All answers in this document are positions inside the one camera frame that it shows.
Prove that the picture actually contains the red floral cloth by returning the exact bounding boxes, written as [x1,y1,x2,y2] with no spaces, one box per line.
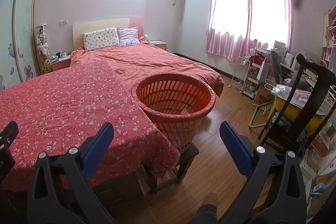
[0,60,181,193]

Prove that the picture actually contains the yellow plush toy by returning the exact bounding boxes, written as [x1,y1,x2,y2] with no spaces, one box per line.
[42,56,52,73]

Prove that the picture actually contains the white storage trolley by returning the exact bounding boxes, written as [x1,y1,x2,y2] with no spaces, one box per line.
[244,47,271,97]

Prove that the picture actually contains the dark wooden chair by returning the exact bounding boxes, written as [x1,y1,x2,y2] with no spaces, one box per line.
[259,53,336,153]

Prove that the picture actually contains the yellow bag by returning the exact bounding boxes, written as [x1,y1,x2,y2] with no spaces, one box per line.
[274,94,326,132]

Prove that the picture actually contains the orange plastic basket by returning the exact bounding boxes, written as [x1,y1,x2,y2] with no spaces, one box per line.
[131,73,216,153]

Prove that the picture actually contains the brown paper bag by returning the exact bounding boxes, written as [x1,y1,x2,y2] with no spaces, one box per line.
[253,86,273,107]

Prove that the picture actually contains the cluttered desk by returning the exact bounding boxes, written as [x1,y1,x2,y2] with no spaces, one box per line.
[273,40,324,88]

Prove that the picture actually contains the pink nightstand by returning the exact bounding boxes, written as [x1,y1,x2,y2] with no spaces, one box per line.
[150,40,168,51]
[51,55,72,72]

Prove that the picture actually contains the stack of boxes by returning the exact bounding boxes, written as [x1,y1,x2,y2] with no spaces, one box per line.
[299,119,336,214]

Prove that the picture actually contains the wardrobe with flower doors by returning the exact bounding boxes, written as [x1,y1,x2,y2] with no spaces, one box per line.
[0,0,40,92]

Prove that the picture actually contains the beige and pink headboard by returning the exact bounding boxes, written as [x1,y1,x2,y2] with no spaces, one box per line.
[73,17,145,51]

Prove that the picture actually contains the white metal tube frame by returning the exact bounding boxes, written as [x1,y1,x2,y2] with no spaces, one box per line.
[249,80,275,128]

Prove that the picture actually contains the white bookshelf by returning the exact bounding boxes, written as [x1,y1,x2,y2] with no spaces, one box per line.
[322,5,336,67]

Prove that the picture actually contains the dark wooden stool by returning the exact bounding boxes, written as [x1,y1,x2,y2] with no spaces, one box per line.
[142,144,200,194]

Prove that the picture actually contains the white floral pillow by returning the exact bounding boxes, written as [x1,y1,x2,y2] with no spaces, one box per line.
[83,28,120,51]

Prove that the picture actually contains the bed with red duvet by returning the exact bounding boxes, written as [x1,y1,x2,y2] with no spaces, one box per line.
[70,40,225,98]

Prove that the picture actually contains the grey office chair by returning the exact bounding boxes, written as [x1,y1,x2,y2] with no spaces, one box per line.
[270,49,286,85]

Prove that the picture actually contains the white wire cart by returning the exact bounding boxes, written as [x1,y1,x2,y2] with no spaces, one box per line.
[231,56,250,88]

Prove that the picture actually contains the pink striped pillow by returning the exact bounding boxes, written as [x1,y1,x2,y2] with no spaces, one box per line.
[117,27,141,45]

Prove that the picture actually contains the pink curtain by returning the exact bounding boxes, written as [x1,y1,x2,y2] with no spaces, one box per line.
[206,0,294,62]

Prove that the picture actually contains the person's leg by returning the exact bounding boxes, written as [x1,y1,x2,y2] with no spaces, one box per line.
[196,193,219,224]

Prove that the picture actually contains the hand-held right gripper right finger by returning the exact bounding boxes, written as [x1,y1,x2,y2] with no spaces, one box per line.
[218,121,307,224]

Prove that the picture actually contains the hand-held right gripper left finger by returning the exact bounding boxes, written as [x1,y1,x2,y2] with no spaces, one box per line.
[26,122,118,224]

